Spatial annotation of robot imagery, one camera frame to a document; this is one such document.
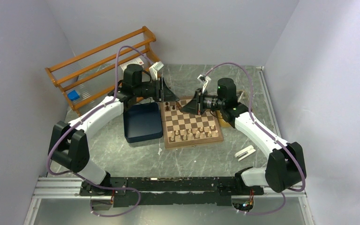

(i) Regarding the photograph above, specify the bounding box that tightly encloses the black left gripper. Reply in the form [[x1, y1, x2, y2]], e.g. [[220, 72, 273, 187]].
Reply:
[[134, 76, 179, 102]]

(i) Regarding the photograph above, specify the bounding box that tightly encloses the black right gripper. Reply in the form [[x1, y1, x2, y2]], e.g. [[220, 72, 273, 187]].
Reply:
[[180, 88, 225, 115]]

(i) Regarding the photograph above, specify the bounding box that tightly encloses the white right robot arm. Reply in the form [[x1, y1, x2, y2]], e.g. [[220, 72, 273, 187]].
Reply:
[[181, 75, 307, 194]]

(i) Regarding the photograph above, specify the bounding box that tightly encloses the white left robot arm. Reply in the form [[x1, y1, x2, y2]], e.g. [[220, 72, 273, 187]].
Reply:
[[46, 61, 179, 195]]

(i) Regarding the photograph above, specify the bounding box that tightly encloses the wooden chess board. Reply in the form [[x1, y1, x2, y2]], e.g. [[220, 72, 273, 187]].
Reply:
[[158, 96, 223, 149]]

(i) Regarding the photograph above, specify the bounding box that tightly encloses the light chess pieces row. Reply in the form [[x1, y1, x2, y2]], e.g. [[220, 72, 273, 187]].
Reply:
[[164, 125, 224, 143]]

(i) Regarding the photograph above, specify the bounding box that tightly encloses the blue metal tin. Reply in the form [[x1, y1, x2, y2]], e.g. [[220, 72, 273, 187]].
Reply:
[[123, 102, 163, 143]]

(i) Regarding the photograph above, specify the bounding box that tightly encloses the white red box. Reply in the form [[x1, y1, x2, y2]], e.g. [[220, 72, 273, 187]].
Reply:
[[120, 57, 144, 72]]

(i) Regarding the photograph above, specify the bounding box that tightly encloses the orange wooden rack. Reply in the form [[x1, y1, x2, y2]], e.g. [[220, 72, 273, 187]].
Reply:
[[45, 26, 160, 116]]

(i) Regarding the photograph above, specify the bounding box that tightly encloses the blue small object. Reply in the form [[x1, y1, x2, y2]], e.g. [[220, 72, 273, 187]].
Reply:
[[67, 90, 80, 101]]

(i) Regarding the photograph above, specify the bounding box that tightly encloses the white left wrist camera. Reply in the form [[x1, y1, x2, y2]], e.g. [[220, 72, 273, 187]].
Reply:
[[149, 61, 164, 80]]

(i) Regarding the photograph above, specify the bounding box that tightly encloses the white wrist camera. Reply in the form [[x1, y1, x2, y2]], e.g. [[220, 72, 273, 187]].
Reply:
[[197, 74, 211, 93], [149, 61, 164, 80]]

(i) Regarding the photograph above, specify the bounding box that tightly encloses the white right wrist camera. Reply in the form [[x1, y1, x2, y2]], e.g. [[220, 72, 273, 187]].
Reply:
[[197, 74, 211, 93]]

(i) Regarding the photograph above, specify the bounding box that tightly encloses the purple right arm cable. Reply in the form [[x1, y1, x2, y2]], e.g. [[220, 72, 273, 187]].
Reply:
[[204, 62, 307, 216]]

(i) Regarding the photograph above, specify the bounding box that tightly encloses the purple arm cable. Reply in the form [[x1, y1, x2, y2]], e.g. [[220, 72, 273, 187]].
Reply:
[[45, 45, 156, 218], [204, 62, 307, 216]]

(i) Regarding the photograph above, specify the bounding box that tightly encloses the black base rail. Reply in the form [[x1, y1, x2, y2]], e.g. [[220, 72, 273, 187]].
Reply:
[[79, 176, 264, 207]]

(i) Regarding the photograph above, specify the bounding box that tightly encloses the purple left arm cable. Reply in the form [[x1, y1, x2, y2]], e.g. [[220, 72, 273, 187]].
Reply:
[[45, 45, 156, 218]]

